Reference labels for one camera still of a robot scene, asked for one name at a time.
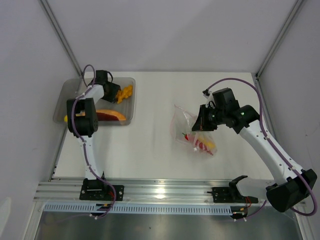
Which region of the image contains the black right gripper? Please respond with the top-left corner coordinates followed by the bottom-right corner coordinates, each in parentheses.
top-left (192, 104), bottom-right (227, 132)

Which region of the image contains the orange ginger root toy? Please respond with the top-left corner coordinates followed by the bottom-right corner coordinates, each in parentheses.
top-left (116, 85), bottom-right (133, 104)

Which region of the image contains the clear pink zip top bag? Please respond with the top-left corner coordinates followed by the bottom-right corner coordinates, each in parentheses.
top-left (170, 105), bottom-right (217, 156)

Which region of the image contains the grey translucent plastic tray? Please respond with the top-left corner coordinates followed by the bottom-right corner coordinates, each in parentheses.
top-left (53, 77), bottom-right (136, 126)

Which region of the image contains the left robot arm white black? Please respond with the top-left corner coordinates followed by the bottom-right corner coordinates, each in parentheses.
top-left (66, 70), bottom-right (121, 200)

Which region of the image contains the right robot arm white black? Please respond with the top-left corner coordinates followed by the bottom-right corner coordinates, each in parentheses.
top-left (192, 87), bottom-right (318, 213)

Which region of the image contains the red grapefruit wedge toy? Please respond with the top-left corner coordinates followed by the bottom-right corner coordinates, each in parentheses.
top-left (96, 109), bottom-right (127, 121)

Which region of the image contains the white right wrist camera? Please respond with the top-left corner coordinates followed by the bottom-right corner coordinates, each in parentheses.
top-left (202, 89), bottom-right (216, 109)

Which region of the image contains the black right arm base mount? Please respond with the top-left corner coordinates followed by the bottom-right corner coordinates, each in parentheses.
top-left (207, 187), bottom-right (259, 204)

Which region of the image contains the left aluminium frame post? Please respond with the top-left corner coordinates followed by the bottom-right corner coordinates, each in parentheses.
top-left (38, 0), bottom-right (82, 76)

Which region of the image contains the aluminium frame post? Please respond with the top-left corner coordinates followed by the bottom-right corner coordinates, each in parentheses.
top-left (254, 0), bottom-right (307, 79)
top-left (38, 0), bottom-right (82, 76)

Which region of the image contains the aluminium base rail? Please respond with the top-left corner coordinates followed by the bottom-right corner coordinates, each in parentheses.
top-left (33, 178), bottom-right (228, 205)

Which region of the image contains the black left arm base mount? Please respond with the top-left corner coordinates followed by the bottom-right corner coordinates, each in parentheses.
top-left (79, 185), bottom-right (124, 202)

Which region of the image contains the grey slotted cable duct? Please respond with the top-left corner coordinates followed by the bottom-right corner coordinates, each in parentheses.
top-left (43, 202), bottom-right (233, 216)

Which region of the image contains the right aluminium frame post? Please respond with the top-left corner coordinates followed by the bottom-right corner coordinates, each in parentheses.
top-left (254, 0), bottom-right (307, 79)

